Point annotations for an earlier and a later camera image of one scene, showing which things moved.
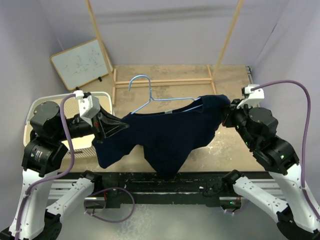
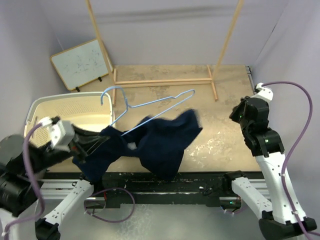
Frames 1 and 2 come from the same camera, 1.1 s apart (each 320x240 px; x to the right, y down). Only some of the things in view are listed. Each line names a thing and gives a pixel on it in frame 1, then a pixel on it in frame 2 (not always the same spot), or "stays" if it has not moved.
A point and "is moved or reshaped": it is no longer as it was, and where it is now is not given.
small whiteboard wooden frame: [81, 64] stays
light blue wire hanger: [151, 98] → [153, 117]
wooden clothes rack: [209, 81] stays
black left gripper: [104, 126] → [84, 143]
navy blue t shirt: [168, 139] is moved or reshaped
